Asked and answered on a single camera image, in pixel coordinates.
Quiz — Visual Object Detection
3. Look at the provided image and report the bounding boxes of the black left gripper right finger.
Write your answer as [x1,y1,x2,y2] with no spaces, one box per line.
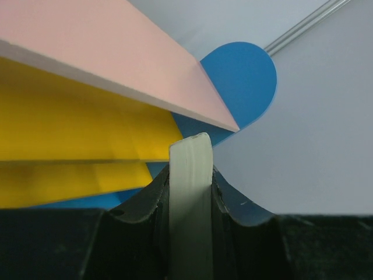
[212,170,372,279]

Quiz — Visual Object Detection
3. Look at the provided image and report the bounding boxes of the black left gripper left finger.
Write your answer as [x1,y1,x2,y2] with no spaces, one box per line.
[1,166,170,279]

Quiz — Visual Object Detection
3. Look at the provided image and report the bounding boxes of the colourful blue-framed bookshelf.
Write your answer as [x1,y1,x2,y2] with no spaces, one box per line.
[1,1,277,209]

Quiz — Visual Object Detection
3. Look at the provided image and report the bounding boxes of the dark Tale of Two Cities book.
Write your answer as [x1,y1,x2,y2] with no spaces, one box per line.
[169,132,213,279]

